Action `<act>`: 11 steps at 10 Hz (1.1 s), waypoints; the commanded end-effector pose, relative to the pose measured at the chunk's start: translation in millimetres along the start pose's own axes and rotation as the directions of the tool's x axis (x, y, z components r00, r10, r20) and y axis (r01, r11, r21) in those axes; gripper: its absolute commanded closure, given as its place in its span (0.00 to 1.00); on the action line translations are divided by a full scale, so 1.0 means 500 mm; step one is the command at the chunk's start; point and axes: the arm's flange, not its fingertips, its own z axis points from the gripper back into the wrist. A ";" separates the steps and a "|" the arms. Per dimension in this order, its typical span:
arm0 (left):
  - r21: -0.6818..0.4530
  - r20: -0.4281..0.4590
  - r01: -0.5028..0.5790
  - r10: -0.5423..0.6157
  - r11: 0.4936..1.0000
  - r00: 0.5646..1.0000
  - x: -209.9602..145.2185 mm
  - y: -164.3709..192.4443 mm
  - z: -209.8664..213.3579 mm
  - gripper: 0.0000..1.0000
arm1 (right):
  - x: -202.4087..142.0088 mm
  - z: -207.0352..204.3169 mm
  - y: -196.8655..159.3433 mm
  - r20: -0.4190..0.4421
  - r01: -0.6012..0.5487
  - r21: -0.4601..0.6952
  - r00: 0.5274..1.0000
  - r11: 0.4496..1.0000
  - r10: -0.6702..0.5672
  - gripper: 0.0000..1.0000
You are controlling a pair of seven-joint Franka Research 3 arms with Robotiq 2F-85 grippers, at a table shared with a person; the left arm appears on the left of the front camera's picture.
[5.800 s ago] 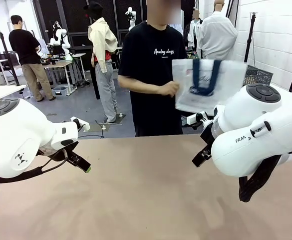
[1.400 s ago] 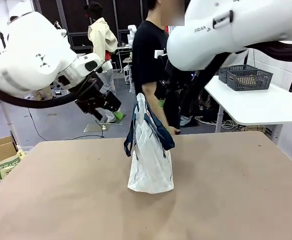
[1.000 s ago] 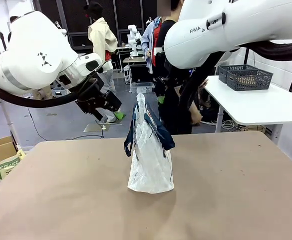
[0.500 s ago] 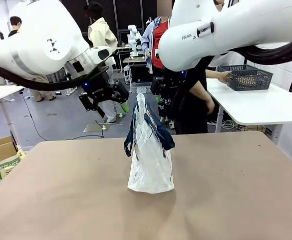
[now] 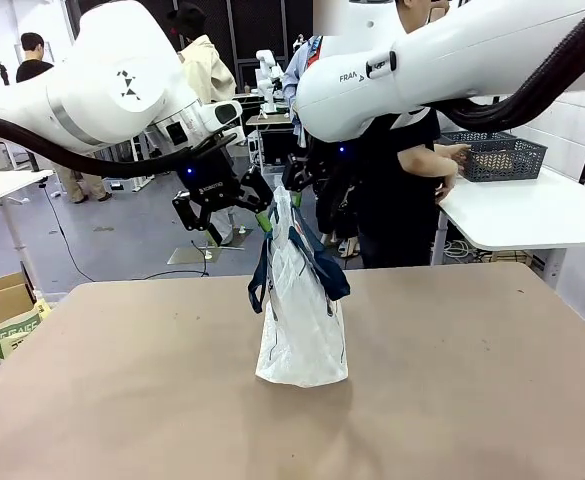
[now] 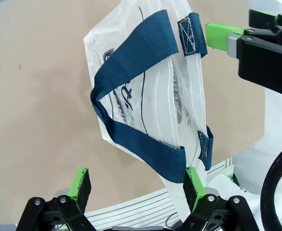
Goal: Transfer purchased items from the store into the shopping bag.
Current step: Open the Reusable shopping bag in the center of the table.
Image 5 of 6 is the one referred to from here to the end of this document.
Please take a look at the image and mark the person's right hand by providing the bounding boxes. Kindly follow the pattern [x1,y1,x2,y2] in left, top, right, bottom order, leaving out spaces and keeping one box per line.
[437,143,472,176]

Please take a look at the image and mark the white storage crate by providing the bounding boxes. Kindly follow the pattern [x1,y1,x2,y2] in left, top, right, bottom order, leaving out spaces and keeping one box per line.
[106,175,153,193]

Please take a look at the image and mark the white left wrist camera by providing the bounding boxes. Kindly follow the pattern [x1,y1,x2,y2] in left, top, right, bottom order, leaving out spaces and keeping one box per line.
[199,99,245,129]

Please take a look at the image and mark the person in beige trousers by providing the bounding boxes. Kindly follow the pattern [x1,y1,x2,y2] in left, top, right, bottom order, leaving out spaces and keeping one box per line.
[54,159,114,204]

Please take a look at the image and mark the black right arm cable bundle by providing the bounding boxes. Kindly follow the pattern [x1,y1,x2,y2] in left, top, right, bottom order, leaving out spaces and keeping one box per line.
[436,2,585,133]

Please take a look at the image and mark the mannequin in beige jacket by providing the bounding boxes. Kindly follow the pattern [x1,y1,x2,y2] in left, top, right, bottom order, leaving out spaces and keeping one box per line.
[166,2,247,249]

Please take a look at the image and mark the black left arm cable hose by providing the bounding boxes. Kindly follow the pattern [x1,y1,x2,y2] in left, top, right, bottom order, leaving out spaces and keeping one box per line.
[0,107,238,177]

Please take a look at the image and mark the large grey plastic basket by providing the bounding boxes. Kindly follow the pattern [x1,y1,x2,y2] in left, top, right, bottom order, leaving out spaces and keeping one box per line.
[457,138,549,183]

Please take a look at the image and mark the metal floor plate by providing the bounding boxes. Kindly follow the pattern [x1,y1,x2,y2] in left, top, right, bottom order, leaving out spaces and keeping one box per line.
[166,244,246,266]

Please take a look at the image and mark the green print carton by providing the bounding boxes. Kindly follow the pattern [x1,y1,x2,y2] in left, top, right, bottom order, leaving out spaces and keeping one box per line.
[0,298,53,361]

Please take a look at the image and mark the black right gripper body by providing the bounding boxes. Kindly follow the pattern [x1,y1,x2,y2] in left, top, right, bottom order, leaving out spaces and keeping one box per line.
[307,142,359,190]

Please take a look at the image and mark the person's left hand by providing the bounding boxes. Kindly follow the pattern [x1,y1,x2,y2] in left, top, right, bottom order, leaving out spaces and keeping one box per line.
[434,174,458,204]

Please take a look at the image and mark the person's right forearm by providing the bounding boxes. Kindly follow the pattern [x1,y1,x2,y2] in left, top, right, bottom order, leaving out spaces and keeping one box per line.
[397,145,446,178]

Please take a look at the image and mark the person in black shirt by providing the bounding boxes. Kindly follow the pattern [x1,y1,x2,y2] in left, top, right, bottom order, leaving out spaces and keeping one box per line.
[316,0,466,269]

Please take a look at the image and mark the man in black shirt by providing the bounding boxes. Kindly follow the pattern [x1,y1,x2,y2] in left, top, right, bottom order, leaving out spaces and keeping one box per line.
[15,32,56,84]

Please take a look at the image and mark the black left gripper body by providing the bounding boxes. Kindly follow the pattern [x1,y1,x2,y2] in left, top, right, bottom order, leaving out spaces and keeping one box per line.
[174,147,244,206]

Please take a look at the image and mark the small grey plastic basket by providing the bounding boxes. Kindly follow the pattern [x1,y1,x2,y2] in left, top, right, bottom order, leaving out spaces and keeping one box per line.
[439,130,518,146]

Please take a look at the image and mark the white desk with basket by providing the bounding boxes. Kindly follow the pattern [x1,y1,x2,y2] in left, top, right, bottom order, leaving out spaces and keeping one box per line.
[431,164,585,291]

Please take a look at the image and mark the background desk with equipment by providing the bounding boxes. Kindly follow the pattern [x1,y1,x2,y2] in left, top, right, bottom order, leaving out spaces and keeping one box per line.
[245,112,297,167]

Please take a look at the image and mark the person in blue shirt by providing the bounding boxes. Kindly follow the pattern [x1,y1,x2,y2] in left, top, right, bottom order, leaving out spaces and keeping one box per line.
[281,34,324,147]

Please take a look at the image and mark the white shopping bag navy handles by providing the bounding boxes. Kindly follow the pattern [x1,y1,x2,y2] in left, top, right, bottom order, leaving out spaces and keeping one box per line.
[246,185,352,389]

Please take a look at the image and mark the thin black floor cable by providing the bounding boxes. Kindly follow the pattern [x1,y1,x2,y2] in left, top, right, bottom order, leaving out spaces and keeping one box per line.
[39,182,209,281]

